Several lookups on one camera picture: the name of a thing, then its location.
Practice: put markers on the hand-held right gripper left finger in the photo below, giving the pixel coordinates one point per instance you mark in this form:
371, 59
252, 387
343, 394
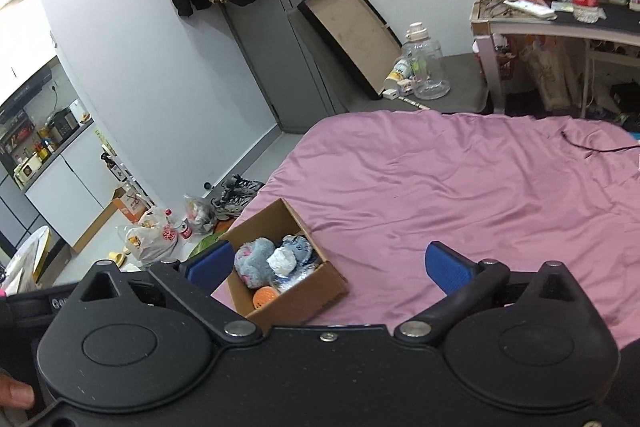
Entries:
210, 266

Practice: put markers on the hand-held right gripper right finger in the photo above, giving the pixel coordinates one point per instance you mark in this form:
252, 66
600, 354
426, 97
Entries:
447, 272

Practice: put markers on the grey fluffy plush toy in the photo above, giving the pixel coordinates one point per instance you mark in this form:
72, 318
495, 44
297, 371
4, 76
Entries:
252, 263

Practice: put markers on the hamburger plush toy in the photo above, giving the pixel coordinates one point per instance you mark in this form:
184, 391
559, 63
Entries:
265, 297

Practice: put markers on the denim blue plush toy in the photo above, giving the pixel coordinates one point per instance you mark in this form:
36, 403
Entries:
301, 249

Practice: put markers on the person's left hand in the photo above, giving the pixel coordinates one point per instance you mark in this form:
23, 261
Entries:
15, 391

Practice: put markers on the green leaf-shaped mat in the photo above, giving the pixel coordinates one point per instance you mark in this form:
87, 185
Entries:
205, 247

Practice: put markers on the red-capped plastic bottle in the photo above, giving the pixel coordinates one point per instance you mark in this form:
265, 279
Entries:
186, 231

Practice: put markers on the clear plastic trash bag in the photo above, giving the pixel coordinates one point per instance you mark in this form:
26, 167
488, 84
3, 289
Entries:
200, 213

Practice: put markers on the grey sneaker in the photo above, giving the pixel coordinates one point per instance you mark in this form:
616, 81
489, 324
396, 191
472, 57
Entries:
230, 206
245, 186

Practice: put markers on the white plastic shopping bag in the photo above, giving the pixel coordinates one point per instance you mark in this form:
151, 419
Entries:
150, 239

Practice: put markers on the orange cardboard box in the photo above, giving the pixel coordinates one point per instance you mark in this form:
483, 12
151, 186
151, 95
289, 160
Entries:
131, 206

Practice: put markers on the white kitchen cabinet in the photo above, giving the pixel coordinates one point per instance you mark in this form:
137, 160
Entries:
70, 187

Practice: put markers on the small white box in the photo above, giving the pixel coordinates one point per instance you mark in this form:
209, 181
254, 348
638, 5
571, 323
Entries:
390, 95

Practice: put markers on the black kitchen appliance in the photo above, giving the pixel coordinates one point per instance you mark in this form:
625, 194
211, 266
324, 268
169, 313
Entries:
65, 123

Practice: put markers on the white supplement bottle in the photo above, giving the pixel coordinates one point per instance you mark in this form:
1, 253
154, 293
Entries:
399, 72

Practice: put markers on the clear large water jug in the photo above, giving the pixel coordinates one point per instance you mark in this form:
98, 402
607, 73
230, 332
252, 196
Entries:
425, 67

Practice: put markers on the person's dark clothing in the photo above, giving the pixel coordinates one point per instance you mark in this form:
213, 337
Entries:
630, 377

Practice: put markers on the beige paper bag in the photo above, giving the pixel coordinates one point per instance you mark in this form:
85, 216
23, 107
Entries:
547, 77

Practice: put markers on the grey door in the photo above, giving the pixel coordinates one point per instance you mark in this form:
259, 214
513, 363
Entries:
305, 57

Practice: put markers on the black box under desk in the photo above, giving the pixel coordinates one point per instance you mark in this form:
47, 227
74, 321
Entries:
625, 97

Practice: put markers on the white desk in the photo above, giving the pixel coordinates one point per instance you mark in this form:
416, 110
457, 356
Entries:
550, 27

